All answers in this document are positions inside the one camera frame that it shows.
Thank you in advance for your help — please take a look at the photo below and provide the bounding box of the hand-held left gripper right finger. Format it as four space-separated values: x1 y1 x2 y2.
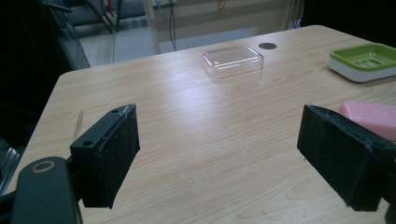
296 104 396 213

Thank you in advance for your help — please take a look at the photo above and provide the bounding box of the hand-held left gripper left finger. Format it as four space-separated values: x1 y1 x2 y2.
69 103 141 209

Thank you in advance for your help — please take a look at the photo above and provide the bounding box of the pink soap bar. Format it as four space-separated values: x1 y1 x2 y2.
338 100 396 142

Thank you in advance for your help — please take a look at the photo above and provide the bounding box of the green and white soap dish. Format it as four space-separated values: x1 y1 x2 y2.
326 42 396 83

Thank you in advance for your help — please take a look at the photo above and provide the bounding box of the clear plastic soap box lid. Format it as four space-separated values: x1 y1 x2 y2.
201 46 264 79

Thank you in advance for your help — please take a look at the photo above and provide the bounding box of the dark metal stand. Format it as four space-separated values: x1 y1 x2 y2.
81 0 124 35

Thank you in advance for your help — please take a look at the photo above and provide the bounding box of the translucent plastic post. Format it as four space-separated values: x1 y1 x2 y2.
142 0 163 56

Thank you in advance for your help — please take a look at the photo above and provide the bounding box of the black cable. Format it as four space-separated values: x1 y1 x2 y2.
167 0 177 52

